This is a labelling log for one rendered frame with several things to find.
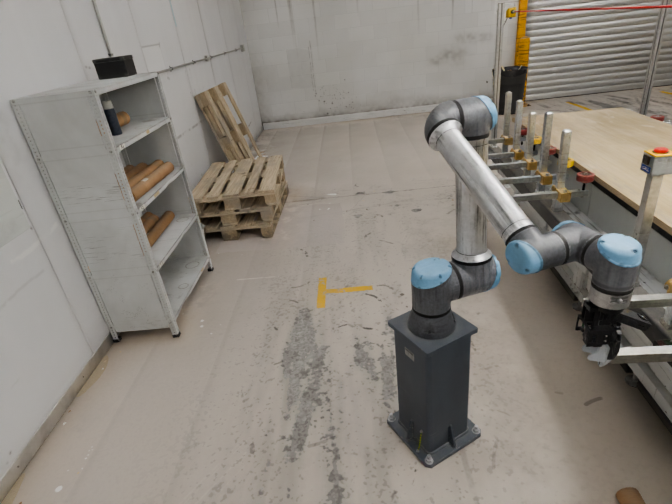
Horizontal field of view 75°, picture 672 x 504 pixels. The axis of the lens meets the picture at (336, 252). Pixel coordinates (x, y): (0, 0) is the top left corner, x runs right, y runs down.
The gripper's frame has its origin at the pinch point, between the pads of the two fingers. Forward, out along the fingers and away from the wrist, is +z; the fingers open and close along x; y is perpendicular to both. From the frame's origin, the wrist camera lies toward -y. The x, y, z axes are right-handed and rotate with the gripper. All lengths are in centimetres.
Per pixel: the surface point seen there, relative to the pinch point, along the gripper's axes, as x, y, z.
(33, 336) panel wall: -72, 236, 35
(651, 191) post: -53, -35, -26
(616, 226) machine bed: -107, -56, 14
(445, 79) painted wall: -778, -79, 30
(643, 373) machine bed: -63, -56, 67
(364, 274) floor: -192, 72, 83
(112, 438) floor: -48, 198, 83
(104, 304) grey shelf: -130, 238, 56
